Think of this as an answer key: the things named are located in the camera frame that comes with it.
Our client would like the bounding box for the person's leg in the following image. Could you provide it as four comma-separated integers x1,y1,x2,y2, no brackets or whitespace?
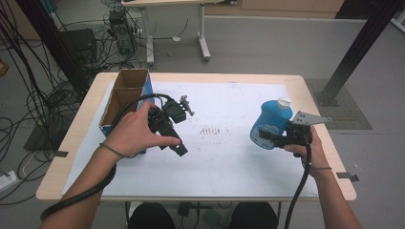
228,202,279,229
127,202,177,229

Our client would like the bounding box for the blue bottle white cap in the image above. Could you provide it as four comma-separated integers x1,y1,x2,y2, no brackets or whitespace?
249,96,294,151

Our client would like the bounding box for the white power strip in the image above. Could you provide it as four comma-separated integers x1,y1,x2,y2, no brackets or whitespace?
0,170,17,193

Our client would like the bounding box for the tangle of black floor cables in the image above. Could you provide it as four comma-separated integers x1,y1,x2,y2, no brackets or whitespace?
0,0,142,206

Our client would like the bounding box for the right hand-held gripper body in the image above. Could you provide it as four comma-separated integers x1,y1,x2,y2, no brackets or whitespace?
272,110,332,149

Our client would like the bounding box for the black computer tower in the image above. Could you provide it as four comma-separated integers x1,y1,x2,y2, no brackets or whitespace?
108,9,137,55

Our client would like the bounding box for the grey floor grate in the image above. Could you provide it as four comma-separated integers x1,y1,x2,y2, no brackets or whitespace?
305,78,373,131

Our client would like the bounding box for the person's left leg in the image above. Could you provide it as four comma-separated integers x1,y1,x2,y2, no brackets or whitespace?
127,202,177,229

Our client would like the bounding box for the black box case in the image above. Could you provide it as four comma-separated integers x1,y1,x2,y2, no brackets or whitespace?
58,28,98,65

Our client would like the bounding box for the white desk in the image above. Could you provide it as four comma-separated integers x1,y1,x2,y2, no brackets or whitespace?
121,0,238,66

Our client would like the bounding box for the person's right hand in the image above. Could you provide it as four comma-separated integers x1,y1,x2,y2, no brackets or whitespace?
283,125,333,179

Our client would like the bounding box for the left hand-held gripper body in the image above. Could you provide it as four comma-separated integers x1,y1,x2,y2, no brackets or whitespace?
147,94,196,139

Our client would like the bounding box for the blue cardboard box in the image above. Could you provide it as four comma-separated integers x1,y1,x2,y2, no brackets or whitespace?
98,68,156,156

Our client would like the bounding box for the black floor plate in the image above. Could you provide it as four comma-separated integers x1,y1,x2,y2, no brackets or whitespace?
23,122,75,152

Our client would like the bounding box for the person's left hand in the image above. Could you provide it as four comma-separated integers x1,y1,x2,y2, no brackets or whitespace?
103,99,181,159

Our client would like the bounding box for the thin dark wrist cord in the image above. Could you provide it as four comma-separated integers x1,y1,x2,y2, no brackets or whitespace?
98,142,139,159
302,163,333,172

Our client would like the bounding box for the white table mat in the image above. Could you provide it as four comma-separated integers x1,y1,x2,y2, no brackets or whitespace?
61,81,319,198

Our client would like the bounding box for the person's right leg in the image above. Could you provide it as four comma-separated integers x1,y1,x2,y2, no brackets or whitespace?
228,202,279,229

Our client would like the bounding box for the black metal post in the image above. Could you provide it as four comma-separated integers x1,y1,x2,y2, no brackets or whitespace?
313,0,405,108
15,0,88,94

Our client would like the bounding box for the thick black gripper cable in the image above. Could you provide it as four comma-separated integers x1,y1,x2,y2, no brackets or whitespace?
40,93,175,223
283,142,313,229

